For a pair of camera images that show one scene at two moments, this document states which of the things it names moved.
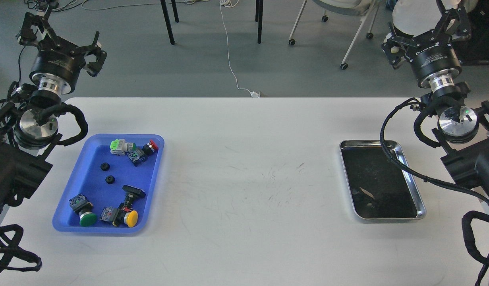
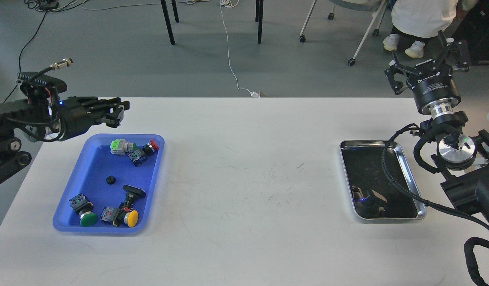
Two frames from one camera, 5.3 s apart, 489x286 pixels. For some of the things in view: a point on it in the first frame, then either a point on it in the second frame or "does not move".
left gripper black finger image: [94, 48] → [114, 119]
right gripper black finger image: [395, 50] → [390, 72]
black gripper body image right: [435, 63] → [435, 91]
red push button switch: [138, 155] does not move
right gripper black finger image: [454, 25] → [456, 53]
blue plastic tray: [109, 187] does not move
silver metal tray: [379, 188] does not move
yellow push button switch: [118, 216] does not move
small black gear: [110, 179] does not move
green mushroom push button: [81, 205] does not move
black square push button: [132, 192] does not move
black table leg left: [167, 19] does not move
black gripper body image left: [56, 66] → [78, 114]
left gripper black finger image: [28, 36] → [95, 104]
